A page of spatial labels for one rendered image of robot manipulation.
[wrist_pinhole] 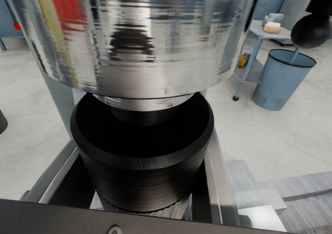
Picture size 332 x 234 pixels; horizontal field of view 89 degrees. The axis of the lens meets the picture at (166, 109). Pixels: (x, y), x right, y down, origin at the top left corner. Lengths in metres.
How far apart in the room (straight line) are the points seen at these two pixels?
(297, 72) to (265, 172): 1.11
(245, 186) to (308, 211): 0.18
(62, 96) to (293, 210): 0.63
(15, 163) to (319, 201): 1.89
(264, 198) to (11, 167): 1.79
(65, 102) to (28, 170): 1.29
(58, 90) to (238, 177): 0.48
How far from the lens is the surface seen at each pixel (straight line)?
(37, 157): 1.85
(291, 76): 2.29
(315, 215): 0.54
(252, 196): 0.35
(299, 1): 5.16
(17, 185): 1.76
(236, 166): 0.42
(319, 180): 0.62
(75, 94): 0.50
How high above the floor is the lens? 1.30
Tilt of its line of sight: 40 degrees down
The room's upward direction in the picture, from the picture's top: 5 degrees clockwise
